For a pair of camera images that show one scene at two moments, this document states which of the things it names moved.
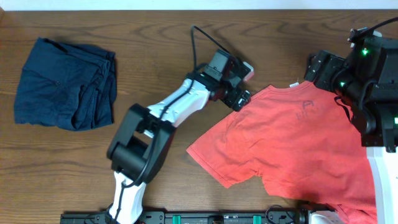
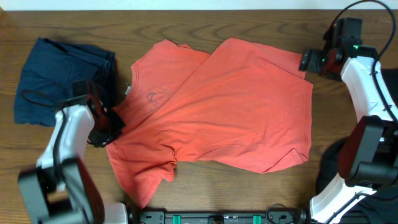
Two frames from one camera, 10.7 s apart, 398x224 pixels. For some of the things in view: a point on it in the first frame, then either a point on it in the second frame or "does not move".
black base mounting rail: x=277 y=217 does not move
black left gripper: x=240 y=104 → x=119 y=125
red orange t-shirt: x=298 y=140 → x=243 y=104
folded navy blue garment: x=66 y=85 does not move
